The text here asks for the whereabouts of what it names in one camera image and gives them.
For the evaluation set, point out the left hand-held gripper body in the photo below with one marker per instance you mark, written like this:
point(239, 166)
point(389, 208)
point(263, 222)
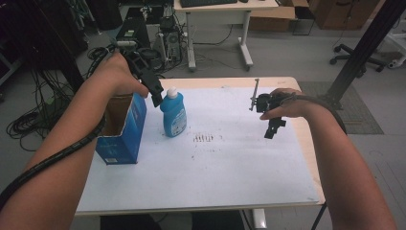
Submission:
point(140, 65)

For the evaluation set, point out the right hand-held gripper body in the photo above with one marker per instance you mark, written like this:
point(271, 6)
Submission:
point(264, 103)

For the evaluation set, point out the blue bottle with white cap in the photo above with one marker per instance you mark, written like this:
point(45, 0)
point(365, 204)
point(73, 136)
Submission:
point(174, 116)

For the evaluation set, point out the blue cardboard box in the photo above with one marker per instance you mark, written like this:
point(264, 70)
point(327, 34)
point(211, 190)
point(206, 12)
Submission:
point(127, 137)

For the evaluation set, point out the person's right hand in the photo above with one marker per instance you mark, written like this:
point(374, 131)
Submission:
point(290, 107)

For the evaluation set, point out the person's left hand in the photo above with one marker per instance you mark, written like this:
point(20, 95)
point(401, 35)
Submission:
point(116, 76)

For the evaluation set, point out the computer tower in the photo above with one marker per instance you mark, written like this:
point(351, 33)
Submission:
point(170, 44)

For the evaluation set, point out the black equipment case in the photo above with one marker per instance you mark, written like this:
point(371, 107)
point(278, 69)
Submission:
point(134, 28)

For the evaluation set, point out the white table sheet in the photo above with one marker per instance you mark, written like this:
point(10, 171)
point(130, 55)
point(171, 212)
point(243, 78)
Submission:
point(207, 172)

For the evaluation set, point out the grey floor mat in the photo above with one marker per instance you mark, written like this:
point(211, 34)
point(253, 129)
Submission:
point(360, 118)

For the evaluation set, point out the white table leg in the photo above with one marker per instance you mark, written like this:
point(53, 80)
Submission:
point(259, 219)

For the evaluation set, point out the black keyboard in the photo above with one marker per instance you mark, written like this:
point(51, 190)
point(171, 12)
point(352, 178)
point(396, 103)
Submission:
point(207, 2)

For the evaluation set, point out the white office desk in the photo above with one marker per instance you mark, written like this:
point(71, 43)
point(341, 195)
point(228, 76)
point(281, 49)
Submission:
point(230, 11)

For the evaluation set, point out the black office chair base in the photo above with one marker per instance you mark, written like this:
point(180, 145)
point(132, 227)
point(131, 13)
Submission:
point(357, 57)

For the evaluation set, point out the black metal stand beam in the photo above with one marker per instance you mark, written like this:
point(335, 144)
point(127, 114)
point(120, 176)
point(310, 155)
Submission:
point(364, 51)

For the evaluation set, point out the large brown cardboard box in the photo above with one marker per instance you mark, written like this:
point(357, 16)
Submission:
point(344, 14)

